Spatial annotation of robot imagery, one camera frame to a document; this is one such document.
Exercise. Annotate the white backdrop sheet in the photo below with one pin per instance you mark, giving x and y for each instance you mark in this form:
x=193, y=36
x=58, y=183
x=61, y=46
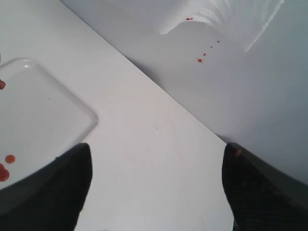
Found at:
x=239, y=66

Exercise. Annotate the white rectangular plastic tray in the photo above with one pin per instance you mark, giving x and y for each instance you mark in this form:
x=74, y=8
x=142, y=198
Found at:
x=40, y=119

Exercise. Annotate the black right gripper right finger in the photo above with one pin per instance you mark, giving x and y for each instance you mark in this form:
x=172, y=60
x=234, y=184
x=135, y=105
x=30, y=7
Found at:
x=261, y=197

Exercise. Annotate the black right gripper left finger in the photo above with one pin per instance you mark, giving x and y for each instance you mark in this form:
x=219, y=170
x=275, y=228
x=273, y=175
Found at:
x=50, y=199

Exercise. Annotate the red sauce squeeze bottle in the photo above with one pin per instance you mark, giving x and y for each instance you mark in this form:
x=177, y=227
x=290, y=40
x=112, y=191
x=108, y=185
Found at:
x=2, y=83

